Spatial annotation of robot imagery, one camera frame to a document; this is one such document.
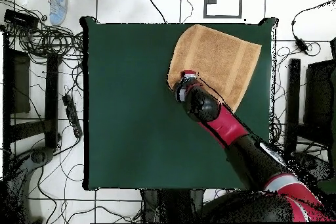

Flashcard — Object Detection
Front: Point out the tan terry towel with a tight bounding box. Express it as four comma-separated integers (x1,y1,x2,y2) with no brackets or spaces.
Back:
167,24,263,112

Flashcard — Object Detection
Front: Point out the dark green table cloth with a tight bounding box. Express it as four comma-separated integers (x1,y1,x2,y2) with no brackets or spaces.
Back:
79,15,278,192

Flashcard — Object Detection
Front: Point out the black power adapter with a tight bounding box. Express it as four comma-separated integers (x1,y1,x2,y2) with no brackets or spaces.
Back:
294,37,309,55

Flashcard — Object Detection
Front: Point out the black power strip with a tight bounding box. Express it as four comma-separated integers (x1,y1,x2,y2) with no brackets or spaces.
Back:
62,94,83,139

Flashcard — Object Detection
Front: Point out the light blue shoe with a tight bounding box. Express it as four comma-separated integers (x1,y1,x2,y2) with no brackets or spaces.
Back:
48,0,70,26

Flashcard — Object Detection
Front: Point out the grey stand base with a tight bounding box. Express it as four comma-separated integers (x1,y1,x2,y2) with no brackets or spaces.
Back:
289,151,334,183
5,146,54,223

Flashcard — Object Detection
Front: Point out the black rectangular box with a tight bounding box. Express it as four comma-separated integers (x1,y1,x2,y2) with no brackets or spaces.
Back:
3,9,40,30

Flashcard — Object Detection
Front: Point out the dark green fabric bundle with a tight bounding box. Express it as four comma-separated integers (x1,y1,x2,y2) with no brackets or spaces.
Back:
317,179,336,195

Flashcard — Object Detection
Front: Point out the grey square floor frame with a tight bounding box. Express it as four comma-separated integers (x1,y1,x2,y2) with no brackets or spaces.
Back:
203,0,243,19

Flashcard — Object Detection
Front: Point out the thin black cable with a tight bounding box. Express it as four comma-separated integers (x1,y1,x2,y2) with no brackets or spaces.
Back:
182,0,194,24

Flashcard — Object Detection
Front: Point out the thick black cable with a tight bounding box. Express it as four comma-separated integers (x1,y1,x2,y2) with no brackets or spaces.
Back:
139,0,168,24

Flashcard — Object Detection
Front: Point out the black adapter cable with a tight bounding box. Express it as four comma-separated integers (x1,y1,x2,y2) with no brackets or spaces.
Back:
290,0,336,41

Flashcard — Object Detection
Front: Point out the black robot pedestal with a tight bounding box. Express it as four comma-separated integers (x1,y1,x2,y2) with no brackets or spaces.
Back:
140,189,205,223

